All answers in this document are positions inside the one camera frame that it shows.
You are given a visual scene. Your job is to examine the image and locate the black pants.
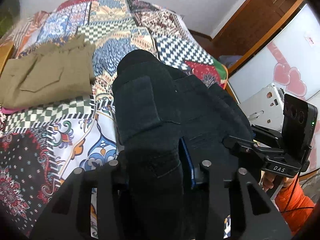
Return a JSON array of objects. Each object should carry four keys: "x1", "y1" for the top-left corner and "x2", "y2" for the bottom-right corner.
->
[{"x1": 112, "y1": 50, "x2": 253, "y2": 239}]

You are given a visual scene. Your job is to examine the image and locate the person's right hand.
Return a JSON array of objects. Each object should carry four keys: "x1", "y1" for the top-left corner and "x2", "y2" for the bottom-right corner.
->
[{"x1": 262, "y1": 172, "x2": 297, "y2": 192}]

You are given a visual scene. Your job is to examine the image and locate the orange jacket sleeve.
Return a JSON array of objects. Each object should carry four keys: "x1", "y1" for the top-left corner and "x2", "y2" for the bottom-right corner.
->
[{"x1": 275, "y1": 176, "x2": 315, "y2": 235}]

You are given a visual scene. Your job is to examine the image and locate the green pink fleece blanket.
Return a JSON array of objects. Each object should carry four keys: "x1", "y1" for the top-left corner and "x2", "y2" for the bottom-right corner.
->
[{"x1": 185, "y1": 61, "x2": 228, "y2": 89}]

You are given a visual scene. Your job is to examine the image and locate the white sliding wardrobe door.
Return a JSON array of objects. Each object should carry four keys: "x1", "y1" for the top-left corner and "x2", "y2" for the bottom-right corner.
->
[{"x1": 228, "y1": 2, "x2": 320, "y2": 176}]

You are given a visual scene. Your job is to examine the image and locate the wooden door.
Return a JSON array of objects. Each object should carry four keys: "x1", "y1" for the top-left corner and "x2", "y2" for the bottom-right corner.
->
[{"x1": 210, "y1": 0, "x2": 297, "y2": 59}]

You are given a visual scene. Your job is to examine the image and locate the colourful patchwork quilt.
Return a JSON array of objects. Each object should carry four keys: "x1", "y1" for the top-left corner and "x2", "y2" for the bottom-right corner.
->
[{"x1": 1, "y1": 0, "x2": 228, "y2": 239}]

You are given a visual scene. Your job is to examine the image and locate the folded khaki pants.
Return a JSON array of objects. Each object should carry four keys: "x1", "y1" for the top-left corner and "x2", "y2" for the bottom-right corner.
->
[{"x1": 1, "y1": 35, "x2": 95, "y2": 109}]

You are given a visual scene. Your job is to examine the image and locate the wooden board with cutouts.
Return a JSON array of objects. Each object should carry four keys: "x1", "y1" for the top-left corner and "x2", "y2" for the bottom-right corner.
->
[{"x1": 0, "y1": 41, "x2": 14, "y2": 74}]

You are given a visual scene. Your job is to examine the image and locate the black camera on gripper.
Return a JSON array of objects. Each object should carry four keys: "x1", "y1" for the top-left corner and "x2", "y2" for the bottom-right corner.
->
[{"x1": 281, "y1": 94, "x2": 318, "y2": 153}]

